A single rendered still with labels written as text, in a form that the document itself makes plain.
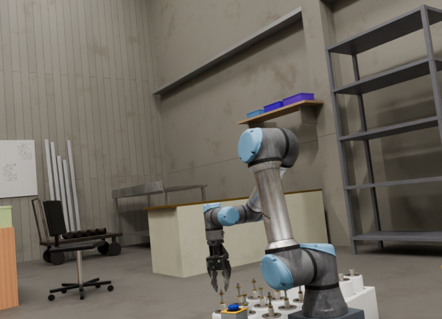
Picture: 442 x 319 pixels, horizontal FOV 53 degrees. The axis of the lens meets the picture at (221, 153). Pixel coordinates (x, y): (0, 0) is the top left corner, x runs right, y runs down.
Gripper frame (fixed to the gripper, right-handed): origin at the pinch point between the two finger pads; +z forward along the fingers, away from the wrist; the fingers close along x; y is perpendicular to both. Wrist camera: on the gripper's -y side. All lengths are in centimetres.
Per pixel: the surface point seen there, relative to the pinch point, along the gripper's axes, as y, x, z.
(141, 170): -670, -297, -113
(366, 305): -49, 60, 23
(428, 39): -220, 155, -155
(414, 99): -320, 158, -121
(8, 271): -148, -214, 4
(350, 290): -43, 54, 14
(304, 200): -358, 28, -25
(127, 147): -652, -315, -161
